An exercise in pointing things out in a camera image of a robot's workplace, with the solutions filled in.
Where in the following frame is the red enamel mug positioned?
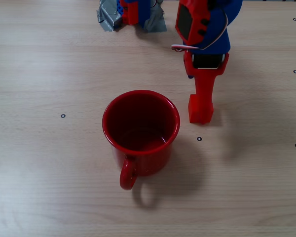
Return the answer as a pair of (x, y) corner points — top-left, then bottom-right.
(102, 89), (181, 191)

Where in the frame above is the red white black gripper wire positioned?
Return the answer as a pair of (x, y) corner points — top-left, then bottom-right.
(171, 11), (229, 53)

